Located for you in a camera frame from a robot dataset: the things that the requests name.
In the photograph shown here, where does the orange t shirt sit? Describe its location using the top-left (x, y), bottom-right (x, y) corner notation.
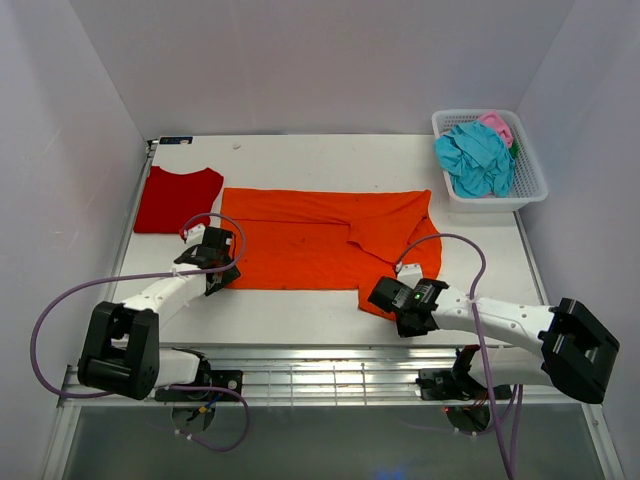
top-left (221, 188), bottom-right (442, 317)

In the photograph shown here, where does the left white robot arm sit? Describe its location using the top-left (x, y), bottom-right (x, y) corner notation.
top-left (78, 224), bottom-right (241, 400)

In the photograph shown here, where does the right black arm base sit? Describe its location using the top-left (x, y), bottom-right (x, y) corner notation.
top-left (415, 345), bottom-right (488, 401)

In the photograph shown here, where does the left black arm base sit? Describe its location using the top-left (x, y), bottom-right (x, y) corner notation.
top-left (154, 349), bottom-right (243, 404)

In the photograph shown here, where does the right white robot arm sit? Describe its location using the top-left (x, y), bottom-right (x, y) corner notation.
top-left (368, 277), bottom-right (620, 404)

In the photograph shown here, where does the folded red t shirt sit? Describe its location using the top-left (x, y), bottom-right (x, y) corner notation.
top-left (133, 166), bottom-right (224, 234)

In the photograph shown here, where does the blue label sticker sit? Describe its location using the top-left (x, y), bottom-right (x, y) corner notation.
top-left (159, 136), bottom-right (193, 145)

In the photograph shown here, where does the blue t shirt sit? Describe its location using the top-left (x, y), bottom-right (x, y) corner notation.
top-left (434, 120), bottom-right (516, 199)

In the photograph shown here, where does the white plastic basket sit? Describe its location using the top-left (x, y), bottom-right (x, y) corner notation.
top-left (431, 109), bottom-right (548, 213)

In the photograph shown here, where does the green garment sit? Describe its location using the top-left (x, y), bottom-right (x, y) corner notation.
top-left (509, 141), bottom-right (519, 160)

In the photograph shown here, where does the pink t shirt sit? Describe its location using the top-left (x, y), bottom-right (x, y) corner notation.
top-left (478, 110), bottom-right (514, 148)

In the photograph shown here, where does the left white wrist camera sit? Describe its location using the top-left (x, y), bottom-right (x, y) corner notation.
top-left (180, 223), bottom-right (207, 246)

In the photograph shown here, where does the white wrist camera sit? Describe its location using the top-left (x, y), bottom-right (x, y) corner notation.
top-left (396, 263), bottom-right (423, 288)
top-left (180, 223), bottom-right (207, 246)

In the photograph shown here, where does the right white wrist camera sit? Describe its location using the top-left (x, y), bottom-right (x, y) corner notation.
top-left (396, 263), bottom-right (423, 288)

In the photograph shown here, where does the aluminium table frame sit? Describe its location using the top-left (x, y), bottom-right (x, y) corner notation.
top-left (39, 139), bottom-right (626, 480)

